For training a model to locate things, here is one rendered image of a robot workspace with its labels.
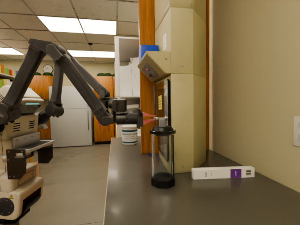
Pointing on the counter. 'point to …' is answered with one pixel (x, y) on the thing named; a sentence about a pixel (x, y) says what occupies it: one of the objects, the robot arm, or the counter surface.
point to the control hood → (156, 63)
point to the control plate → (149, 71)
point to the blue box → (146, 50)
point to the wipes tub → (129, 135)
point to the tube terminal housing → (186, 84)
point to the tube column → (159, 6)
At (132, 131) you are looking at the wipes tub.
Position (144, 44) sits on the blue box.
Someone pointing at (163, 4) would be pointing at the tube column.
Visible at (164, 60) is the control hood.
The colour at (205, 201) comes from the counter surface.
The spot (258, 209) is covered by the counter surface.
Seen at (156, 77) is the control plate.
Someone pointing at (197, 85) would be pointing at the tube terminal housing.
